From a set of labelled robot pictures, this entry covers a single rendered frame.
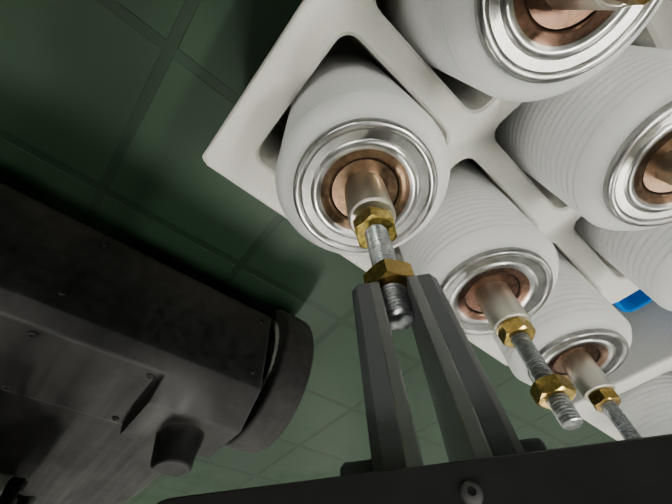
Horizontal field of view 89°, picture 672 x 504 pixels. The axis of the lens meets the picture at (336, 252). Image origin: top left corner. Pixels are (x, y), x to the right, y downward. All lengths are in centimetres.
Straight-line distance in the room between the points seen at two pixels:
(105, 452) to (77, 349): 26
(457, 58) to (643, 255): 21
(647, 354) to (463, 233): 39
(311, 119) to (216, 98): 27
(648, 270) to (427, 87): 20
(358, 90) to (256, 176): 11
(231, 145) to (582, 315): 28
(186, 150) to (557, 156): 38
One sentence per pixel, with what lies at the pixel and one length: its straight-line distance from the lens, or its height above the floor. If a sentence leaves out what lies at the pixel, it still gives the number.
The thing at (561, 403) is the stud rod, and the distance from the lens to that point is 21.
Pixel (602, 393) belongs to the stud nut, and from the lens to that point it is 33.
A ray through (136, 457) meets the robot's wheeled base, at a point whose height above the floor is 17.
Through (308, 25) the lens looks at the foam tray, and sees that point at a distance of 24.
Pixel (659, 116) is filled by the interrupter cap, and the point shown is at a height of 25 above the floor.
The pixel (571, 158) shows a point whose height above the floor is 24.
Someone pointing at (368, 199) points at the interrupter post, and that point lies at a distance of 15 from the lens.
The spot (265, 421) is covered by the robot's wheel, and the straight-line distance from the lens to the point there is 48.
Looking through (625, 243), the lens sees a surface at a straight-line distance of 34.
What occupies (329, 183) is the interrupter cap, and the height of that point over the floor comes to 25.
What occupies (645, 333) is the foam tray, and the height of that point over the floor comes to 14.
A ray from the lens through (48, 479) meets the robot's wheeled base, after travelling 77.
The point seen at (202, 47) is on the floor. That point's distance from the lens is 43.
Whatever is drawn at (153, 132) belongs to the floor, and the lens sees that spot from 47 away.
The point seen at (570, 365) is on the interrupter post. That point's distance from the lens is 34.
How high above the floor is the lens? 42
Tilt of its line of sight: 54 degrees down
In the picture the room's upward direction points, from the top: 175 degrees clockwise
